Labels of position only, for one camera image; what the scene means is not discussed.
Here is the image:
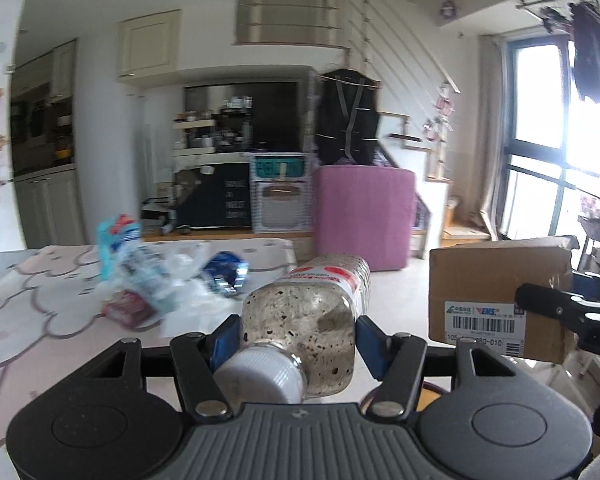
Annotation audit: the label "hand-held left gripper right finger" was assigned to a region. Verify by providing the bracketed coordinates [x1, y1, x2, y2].
[355, 316, 527, 419]

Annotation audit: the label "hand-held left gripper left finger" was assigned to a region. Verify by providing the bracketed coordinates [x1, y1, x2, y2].
[47, 315, 243, 421]

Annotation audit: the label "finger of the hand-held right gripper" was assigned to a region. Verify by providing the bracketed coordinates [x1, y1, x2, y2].
[514, 282, 588, 333]

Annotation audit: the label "brown cardboard box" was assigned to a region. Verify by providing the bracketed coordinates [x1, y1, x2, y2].
[427, 236, 581, 365]

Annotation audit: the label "clear plastic bottle white cap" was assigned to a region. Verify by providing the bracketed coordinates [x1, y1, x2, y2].
[214, 254, 372, 405]

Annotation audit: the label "white plastic bag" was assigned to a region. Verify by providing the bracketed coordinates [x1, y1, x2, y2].
[157, 242, 242, 339]

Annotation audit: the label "clear plastic wrapper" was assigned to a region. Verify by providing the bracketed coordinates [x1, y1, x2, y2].
[114, 246, 182, 317]

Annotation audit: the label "red snack packet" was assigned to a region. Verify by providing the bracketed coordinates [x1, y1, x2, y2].
[102, 290, 159, 329]

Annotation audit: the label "pink mattress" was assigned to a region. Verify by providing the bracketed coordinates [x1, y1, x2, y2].
[313, 164, 419, 272]

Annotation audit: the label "black chalkboard cabinet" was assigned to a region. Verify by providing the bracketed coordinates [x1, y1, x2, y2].
[175, 162, 254, 229]

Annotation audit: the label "blue white snack packet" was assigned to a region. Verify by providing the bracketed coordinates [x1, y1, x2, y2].
[96, 214, 144, 282]

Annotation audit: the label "white teal toy kitchen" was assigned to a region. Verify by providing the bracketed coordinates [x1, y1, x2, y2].
[249, 152, 315, 234]

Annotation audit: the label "dark framed window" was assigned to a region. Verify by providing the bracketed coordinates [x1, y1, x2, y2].
[500, 34, 600, 242]

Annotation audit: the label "beige curtain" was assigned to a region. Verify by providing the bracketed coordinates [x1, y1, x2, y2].
[477, 35, 512, 242]

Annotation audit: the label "white shelf rack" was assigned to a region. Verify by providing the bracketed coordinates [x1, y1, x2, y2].
[172, 116, 219, 156]

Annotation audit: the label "red hanging ornaments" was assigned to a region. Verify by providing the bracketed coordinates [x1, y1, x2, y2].
[422, 95, 454, 142]

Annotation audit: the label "cream kitchen cabinets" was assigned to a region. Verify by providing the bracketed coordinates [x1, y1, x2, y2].
[10, 39, 87, 251]

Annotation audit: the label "black vest on hanger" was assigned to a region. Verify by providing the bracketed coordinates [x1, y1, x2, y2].
[313, 67, 381, 166]

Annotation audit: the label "hanging dark clothes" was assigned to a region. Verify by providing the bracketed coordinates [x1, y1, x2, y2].
[569, 0, 600, 104]

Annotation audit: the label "metal stair railing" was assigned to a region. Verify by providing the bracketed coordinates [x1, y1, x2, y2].
[230, 0, 462, 95]

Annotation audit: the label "cream wall cabinet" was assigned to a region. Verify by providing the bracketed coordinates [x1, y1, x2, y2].
[117, 9, 183, 81]

